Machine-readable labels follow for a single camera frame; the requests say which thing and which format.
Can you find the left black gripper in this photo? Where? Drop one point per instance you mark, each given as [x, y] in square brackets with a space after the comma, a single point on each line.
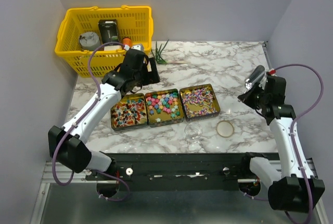
[153, 76]

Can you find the green onion sprig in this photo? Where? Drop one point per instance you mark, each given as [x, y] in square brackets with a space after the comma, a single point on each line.
[157, 55]

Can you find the black mounting base rail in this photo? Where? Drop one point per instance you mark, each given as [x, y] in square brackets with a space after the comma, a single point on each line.
[183, 172]

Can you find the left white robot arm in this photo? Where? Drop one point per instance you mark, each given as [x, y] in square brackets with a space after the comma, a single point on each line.
[67, 143]

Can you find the tin of dark lollipops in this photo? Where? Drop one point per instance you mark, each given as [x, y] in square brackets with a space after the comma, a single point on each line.
[129, 113]

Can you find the clear glass jar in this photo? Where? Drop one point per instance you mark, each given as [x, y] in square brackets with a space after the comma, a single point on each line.
[193, 131]

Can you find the black carton box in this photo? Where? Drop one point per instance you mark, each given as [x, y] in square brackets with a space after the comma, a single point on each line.
[109, 30]

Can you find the grey crumpled can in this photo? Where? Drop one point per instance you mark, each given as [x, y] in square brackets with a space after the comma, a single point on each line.
[89, 41]

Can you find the round jar lid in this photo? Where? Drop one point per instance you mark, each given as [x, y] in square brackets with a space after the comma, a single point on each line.
[225, 129]

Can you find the silver metal scoop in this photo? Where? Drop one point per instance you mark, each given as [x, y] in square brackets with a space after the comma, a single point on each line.
[256, 76]

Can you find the tin of star candies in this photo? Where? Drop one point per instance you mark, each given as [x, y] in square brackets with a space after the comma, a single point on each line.
[164, 108]

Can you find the white box in basket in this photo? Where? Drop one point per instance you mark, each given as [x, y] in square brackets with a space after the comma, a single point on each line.
[113, 48]

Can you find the orange bottle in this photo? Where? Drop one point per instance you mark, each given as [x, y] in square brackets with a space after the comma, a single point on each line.
[127, 41]

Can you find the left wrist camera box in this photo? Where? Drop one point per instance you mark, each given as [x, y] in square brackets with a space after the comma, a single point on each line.
[138, 47]

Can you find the tin of rainbow lollipops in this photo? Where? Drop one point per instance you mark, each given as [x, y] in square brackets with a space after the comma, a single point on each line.
[199, 102]

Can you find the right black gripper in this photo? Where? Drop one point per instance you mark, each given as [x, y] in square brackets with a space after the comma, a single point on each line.
[246, 97]

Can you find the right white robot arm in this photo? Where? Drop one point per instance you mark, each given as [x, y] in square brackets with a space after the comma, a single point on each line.
[295, 187]

